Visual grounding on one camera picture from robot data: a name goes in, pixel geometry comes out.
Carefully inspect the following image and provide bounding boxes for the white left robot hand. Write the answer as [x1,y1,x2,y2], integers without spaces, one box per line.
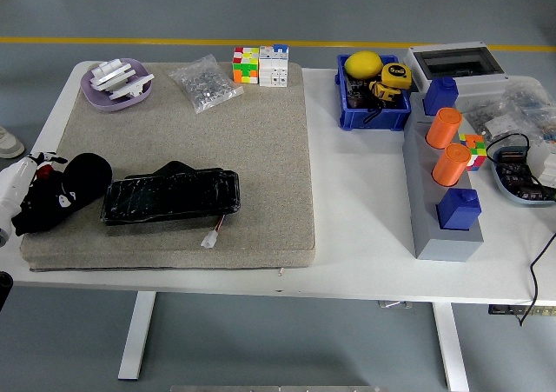
[0,150,78,229]

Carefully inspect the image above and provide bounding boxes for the black rag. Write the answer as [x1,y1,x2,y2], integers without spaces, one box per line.
[11,152,114,236]

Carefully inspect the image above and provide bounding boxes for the black glossy panel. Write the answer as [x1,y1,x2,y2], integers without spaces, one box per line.
[100,160,242,227]

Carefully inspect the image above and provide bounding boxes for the black table control panel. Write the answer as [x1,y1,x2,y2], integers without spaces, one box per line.
[486,304,556,317]

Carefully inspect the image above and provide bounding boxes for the person's shoe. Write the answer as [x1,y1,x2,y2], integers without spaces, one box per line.
[0,125,26,159]

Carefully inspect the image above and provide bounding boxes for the purple tray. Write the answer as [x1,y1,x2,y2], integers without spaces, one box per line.
[80,57,153,113]

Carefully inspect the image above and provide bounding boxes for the white plastic parts stack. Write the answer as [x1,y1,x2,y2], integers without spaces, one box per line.
[89,59,156,102]

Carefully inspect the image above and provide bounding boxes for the white table leg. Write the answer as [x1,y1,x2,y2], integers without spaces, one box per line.
[117,291,157,382]
[432,302,470,392]

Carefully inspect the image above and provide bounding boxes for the clear bag of screws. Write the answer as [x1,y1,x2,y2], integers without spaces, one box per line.
[167,53,244,115]

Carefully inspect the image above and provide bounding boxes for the grey-brown mat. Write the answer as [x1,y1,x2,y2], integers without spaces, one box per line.
[19,61,316,274]

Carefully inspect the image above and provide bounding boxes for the large colourful puzzle cube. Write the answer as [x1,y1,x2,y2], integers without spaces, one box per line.
[232,46,261,85]

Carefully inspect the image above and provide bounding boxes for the white circuit breaker block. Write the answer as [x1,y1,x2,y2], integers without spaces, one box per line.
[259,43,290,89]

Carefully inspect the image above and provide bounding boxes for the dark electronic part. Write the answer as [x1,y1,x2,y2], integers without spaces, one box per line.
[346,77,377,110]

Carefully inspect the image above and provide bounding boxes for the blue plastic bin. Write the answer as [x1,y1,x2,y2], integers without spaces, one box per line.
[334,53,413,132]

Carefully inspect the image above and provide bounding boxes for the yellow lemon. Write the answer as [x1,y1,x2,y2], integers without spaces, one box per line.
[344,50,384,79]

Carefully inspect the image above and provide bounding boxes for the yellow black tape measure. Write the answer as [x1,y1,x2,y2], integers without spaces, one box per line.
[368,62,412,104]

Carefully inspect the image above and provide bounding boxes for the grey block holder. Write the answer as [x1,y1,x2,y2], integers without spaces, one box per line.
[401,90,486,262]

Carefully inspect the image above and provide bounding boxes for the orange cylinder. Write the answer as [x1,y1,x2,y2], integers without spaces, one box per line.
[425,107,463,149]
[431,143,471,188]

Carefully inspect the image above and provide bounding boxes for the blue square block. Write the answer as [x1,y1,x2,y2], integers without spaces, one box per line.
[435,187,482,232]
[423,76,460,117]

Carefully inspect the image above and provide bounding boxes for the small colourful puzzle cube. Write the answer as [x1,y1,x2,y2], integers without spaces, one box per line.
[458,133,486,172]

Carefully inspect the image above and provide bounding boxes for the clear bag of small parts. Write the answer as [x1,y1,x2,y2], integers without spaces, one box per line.
[499,78,556,148]
[458,98,522,143]

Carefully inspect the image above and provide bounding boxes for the blue-grey tray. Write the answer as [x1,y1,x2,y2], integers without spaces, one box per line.
[486,144,556,207]

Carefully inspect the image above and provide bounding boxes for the dark circuit boards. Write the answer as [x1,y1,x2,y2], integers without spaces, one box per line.
[494,148,552,202]

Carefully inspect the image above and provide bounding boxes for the white breaker modules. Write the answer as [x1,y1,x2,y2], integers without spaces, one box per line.
[526,141,556,189]

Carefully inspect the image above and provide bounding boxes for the white plug with red wires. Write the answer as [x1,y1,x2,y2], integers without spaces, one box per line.
[200,216,226,249]

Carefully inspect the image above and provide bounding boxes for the grey electrical enclosure box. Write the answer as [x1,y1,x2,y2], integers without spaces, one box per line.
[402,41,509,102]

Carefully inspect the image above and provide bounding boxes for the looped black cable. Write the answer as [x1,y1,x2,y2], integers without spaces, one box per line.
[485,133,533,167]

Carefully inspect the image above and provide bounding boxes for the long black cable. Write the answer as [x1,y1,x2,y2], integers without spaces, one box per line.
[518,231,556,328]

